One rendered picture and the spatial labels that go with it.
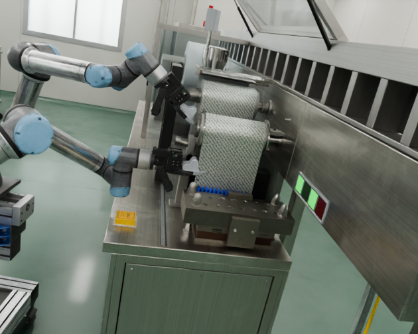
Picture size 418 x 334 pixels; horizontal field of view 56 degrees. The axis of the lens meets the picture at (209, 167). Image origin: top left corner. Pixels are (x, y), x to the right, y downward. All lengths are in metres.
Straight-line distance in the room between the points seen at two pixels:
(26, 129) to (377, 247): 0.99
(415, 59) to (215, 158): 0.81
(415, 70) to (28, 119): 1.01
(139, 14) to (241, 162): 5.63
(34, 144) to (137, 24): 5.81
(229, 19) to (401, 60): 6.15
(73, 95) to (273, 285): 6.12
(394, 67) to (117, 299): 1.12
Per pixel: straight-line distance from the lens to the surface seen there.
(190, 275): 1.43
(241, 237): 1.41
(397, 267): 0.91
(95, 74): 1.39
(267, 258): 1.44
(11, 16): 7.35
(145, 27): 6.98
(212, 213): 1.37
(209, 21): 2.01
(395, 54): 1.05
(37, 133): 1.28
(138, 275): 1.42
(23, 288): 2.28
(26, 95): 1.81
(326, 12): 1.38
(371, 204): 1.00
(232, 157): 1.51
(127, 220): 1.45
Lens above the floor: 1.60
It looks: 18 degrees down
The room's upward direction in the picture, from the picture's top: 12 degrees clockwise
